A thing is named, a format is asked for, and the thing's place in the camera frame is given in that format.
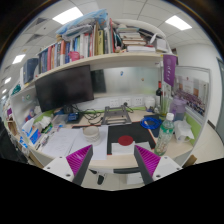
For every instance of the white ribbed ceramic cup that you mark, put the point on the white ribbed ceramic cup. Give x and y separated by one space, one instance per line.
92 134

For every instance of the white crumpled tissue paper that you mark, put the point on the white crumpled tissue paper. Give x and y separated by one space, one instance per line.
183 132

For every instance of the black computer monitor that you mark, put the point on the black computer monitor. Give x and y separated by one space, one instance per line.
66 87

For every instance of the blue tissue box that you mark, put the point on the blue tissue box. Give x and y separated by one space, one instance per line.
30 138

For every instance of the purple hanging banner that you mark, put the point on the purple hanging banner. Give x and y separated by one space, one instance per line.
169 64

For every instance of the purple plastic water jug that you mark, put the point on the purple plastic water jug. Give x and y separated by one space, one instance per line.
178 108

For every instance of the clear green-label water bottle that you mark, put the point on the clear green-label water bottle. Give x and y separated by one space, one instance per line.
165 135

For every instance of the pink mug on shelf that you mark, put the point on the pink mug on shelf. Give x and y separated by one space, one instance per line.
74 55

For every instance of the white wooden shelf board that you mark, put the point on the white wooden shelf board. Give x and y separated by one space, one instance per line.
125 73

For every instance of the black desk mat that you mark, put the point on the black desk mat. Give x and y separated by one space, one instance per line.
134 130

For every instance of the group photo poster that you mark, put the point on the group photo poster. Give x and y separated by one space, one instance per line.
193 91

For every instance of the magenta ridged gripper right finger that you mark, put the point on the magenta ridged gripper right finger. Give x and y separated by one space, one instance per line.
147 162

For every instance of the white box under coaster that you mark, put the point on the white box under coaster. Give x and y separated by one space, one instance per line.
118 149

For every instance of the row of upright books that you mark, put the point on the row of upright books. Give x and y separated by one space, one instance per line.
88 40

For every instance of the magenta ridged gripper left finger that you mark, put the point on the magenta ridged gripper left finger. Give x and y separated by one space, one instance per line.
79 162

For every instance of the red round coaster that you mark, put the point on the red round coaster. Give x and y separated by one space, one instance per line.
125 140

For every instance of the stack of books on shelf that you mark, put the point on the stack of books on shelf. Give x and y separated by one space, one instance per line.
135 39

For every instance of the dark wine bottle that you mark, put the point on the dark wine bottle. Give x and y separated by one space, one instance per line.
159 94

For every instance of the blue plastic bag on books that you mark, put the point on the blue plastic bag on books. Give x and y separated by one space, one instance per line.
99 16

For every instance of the grey metal laptop stand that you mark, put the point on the grey metal laptop stand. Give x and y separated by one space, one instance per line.
116 116

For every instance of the white paper sheets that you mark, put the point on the white paper sheets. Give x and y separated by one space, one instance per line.
66 141

